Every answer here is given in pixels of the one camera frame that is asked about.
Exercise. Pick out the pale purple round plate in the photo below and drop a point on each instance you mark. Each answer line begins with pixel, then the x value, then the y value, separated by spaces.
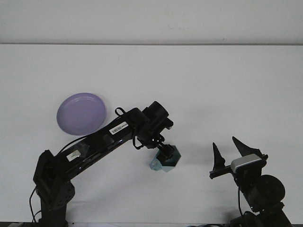
pixel 80 113

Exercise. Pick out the pale blue hexagonal cup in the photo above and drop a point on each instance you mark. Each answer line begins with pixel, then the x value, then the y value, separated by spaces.
pixel 168 168

